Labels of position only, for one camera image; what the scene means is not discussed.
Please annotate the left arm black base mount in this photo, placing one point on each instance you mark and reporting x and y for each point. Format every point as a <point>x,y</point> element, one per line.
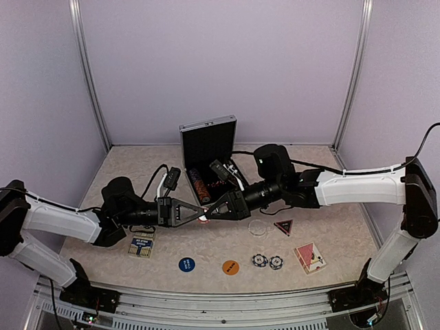
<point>96,299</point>

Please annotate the blue small blind button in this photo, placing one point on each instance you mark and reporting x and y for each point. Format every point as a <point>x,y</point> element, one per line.
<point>186,264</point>

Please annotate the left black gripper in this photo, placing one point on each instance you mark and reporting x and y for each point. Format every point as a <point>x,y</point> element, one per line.
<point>168,212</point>

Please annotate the aluminium corner post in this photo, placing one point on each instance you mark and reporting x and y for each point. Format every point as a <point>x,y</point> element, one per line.
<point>362,39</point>
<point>79,32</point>

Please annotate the clear round dealer button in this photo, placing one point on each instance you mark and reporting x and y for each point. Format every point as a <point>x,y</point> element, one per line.
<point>257,228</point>

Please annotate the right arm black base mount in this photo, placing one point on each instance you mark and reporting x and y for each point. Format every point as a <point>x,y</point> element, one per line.
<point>350,298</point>

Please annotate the aluminium poker chip case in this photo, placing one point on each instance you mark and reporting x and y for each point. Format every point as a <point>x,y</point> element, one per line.
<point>203,142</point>

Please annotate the chip row in case front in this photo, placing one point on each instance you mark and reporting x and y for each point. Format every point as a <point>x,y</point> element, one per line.
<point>199,186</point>

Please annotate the black dice row in case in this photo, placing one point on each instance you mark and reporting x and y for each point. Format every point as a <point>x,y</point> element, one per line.
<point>216,184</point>

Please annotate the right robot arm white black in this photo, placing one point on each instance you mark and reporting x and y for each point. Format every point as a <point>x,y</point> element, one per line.
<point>404,184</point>

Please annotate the left aluminium corner post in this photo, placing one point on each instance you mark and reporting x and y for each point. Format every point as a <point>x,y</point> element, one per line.
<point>79,32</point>

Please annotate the black pink triangular button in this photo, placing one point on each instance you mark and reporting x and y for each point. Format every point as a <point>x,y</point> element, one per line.
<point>284,226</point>

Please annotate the right aluminium corner post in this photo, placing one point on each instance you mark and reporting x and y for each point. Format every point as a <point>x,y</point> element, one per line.
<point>362,39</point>

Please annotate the blue playing card box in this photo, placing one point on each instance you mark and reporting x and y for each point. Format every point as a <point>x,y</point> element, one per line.
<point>142,244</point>

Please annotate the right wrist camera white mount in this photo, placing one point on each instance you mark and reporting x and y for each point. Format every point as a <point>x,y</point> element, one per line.
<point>228,173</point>

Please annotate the red poker chip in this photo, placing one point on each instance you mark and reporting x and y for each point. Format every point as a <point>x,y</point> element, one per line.
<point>203,218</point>

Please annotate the red playing card deck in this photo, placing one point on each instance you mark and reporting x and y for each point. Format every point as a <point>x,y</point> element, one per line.
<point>310,258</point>

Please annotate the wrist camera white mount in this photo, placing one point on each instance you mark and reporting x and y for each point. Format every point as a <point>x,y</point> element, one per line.
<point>228,173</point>
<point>168,182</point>

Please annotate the blue white poker chip stack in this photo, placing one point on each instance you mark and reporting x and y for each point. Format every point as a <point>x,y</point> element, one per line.
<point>259,260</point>

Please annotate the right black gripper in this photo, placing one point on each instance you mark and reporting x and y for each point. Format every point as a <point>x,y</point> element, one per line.
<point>241,212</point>

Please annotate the orange big blind button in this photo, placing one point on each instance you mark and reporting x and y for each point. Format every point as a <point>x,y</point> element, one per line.
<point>230,267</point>

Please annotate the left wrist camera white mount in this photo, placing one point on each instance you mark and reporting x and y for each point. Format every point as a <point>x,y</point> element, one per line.
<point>168,182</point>

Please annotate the aluminium front rail frame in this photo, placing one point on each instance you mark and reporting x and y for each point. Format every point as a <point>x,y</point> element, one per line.
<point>152,309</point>

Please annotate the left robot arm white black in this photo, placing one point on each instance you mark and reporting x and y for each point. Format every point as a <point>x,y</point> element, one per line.
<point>22,212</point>

